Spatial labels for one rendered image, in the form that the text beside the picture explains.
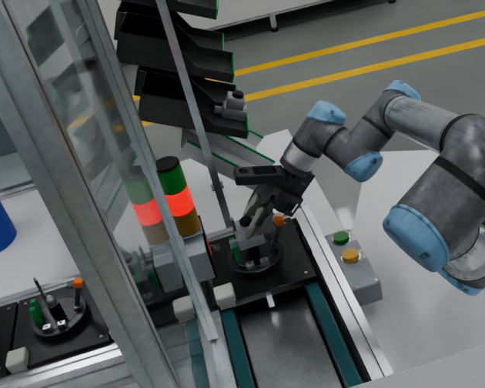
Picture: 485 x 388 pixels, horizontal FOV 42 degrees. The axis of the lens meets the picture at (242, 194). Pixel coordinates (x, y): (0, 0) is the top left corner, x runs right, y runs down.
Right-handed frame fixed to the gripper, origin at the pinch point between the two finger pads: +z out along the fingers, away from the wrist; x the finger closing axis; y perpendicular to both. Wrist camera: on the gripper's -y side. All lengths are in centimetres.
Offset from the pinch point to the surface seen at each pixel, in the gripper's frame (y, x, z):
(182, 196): -26.2, -21.2, -13.3
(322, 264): 18.8, -8.1, -2.0
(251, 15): 109, 383, 21
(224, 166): -2.9, 21.8, -3.0
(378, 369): 20.2, -40.6, -2.5
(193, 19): 70, 389, 47
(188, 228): -22.1, -21.4, -7.4
